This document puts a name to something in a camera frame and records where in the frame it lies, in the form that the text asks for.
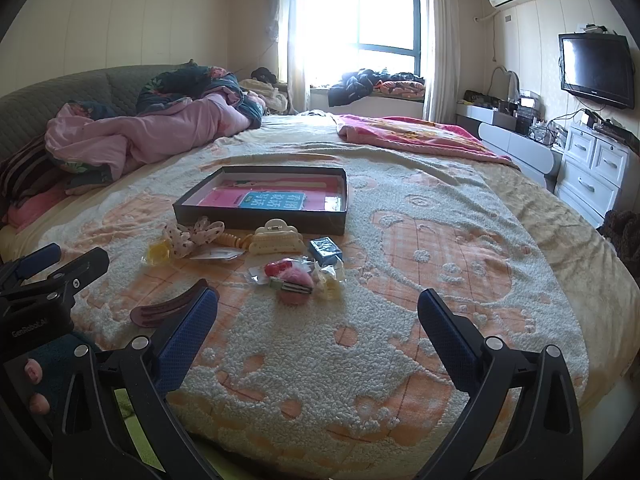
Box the cream orange bedspread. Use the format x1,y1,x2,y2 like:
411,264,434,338
1,116,639,479

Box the dark cardboard tray box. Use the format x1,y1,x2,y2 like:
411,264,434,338
174,166,348,235

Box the grey green headboard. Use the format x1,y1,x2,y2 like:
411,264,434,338
0,65,177,160

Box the dark clothes on sill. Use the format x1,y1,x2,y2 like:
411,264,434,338
328,68,425,107

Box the white grey low cabinet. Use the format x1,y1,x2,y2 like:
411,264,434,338
457,103,561,192

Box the pearl clips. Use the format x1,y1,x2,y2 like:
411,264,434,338
311,258,346,301

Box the red pink blanket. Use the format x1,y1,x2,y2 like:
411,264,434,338
333,115,518,168

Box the blue small box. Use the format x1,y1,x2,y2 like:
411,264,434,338
308,236,343,266

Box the left hand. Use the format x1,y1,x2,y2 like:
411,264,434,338
24,359,50,416

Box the cream claw hair clip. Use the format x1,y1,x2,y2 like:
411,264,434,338
248,219,305,256

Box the white curtain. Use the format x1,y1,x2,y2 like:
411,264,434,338
421,0,461,124
277,0,310,112

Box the white drawer cabinet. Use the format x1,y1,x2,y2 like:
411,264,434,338
554,124,639,228

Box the red hair clip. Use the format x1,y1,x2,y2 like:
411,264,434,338
247,257,314,285

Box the polka dot bow hair tie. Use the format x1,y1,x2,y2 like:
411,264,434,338
162,214,227,259

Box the clear bag with white card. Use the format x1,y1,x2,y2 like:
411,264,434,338
189,245,245,261

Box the black wall television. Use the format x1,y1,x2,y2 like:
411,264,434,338
559,32,636,110

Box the right white curtain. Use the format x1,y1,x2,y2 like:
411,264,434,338
421,0,461,124

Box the window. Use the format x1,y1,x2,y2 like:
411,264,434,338
300,0,421,87

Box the pink fluffy hair clip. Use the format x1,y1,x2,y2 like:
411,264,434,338
269,264,314,307

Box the blue booklet in tray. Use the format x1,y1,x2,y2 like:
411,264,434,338
239,191,306,211

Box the pink quilt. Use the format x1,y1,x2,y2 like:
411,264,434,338
44,92,254,185

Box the dark floral duvet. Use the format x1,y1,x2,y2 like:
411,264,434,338
136,61,265,129

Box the left white curtain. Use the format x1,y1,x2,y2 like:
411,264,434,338
277,0,310,112

